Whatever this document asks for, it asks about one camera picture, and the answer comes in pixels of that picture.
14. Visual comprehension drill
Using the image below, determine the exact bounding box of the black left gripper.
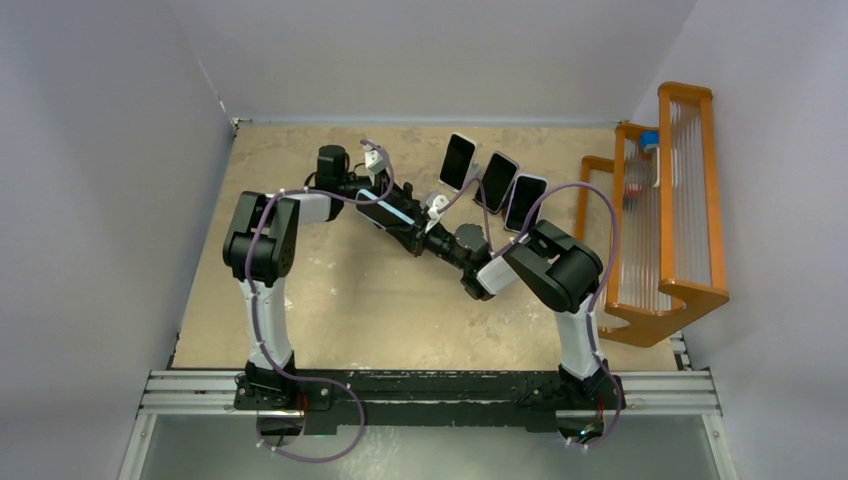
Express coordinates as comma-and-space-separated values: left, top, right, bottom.
338, 170, 412, 218

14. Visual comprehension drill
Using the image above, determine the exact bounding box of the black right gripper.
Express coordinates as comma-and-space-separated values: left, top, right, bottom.
390, 213, 470, 271

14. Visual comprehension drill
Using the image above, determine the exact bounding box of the blue case phone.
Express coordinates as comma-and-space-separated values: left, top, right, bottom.
355, 189, 415, 230

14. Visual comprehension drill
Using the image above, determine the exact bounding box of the white case phone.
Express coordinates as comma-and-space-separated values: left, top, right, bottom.
438, 133, 477, 191

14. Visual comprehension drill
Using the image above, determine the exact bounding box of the purple case phone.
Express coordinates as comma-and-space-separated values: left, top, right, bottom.
474, 151, 519, 214

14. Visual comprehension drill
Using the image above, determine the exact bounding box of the lilac case phone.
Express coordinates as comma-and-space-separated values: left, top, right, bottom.
503, 173, 548, 232

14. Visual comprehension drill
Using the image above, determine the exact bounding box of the black round base phone stand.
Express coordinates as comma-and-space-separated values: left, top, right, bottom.
398, 182, 414, 202

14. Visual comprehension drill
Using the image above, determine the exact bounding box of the silver metal phone stand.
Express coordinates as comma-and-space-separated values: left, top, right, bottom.
463, 161, 480, 190

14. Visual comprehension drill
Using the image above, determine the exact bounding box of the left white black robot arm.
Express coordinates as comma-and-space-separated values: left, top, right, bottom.
223, 140, 394, 410

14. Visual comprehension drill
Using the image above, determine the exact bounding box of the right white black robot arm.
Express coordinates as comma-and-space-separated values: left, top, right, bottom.
354, 189, 623, 407

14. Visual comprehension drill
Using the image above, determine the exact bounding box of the red black stamp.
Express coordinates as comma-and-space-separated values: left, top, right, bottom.
622, 182, 643, 211

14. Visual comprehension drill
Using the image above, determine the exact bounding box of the orange wooden tiered rack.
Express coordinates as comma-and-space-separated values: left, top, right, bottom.
580, 82, 729, 348

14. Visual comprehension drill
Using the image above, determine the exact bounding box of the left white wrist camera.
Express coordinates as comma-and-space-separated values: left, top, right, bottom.
364, 149, 389, 176

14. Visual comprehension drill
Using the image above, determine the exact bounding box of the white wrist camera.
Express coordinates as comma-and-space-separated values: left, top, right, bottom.
424, 192, 450, 232
364, 149, 389, 176

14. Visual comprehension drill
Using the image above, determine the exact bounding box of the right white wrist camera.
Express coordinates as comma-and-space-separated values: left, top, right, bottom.
424, 192, 450, 232

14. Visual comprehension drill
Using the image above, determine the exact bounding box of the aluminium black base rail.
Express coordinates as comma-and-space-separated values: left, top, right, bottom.
120, 334, 737, 479

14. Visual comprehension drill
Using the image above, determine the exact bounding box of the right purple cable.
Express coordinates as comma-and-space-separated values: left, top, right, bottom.
437, 175, 625, 452

